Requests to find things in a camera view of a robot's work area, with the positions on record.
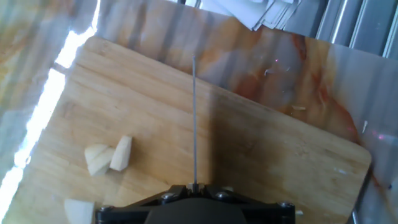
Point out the cut white radish slice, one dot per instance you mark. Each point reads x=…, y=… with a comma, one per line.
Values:
x=122, y=154
x=79, y=211
x=98, y=160

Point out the orange marbled table mat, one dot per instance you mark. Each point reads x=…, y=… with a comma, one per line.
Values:
x=280, y=62

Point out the steel cleaver knife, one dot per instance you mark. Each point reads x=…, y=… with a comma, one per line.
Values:
x=194, y=124

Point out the wooden cutting board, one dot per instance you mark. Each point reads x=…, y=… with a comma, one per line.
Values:
x=248, y=155

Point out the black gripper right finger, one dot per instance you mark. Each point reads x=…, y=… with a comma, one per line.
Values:
x=270, y=214

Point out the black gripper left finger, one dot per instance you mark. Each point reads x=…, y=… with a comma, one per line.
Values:
x=124, y=213

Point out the white paper stack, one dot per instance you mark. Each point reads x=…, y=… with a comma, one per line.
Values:
x=248, y=9

